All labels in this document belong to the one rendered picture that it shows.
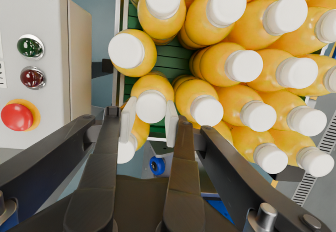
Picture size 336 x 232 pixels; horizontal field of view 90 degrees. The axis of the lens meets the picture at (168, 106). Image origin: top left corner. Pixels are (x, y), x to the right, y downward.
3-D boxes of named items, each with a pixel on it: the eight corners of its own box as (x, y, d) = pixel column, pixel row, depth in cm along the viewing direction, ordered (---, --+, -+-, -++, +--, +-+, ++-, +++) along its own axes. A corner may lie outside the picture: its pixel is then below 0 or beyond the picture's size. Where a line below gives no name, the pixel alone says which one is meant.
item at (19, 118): (8, 127, 22) (0, 130, 21) (5, 100, 21) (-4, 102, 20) (38, 129, 22) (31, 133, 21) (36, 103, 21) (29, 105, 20)
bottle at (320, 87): (270, 87, 43) (352, 105, 25) (244, 84, 42) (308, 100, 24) (278, 58, 41) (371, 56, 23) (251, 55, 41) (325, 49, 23)
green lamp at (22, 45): (22, 56, 20) (14, 56, 19) (20, 36, 19) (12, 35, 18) (42, 59, 20) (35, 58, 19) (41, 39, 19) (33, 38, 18)
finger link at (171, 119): (170, 116, 15) (179, 117, 15) (167, 99, 22) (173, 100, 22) (166, 147, 16) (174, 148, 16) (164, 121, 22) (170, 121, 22)
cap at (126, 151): (127, 126, 24) (125, 131, 22) (141, 147, 25) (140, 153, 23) (104, 138, 24) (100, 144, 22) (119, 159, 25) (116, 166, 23)
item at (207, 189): (175, 163, 45) (182, 202, 32) (177, 155, 44) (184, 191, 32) (212, 166, 45) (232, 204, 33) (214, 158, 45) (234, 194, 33)
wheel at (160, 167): (158, 180, 39) (164, 177, 40) (160, 163, 37) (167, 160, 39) (147, 169, 42) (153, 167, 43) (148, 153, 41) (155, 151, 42)
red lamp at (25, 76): (25, 86, 21) (17, 87, 20) (23, 67, 20) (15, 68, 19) (44, 88, 21) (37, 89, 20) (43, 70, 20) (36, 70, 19)
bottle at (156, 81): (170, 73, 40) (182, 83, 22) (166, 101, 42) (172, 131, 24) (141, 68, 39) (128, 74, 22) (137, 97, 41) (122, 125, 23)
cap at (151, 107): (168, 93, 23) (169, 95, 21) (163, 119, 24) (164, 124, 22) (139, 88, 22) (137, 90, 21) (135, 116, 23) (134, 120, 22)
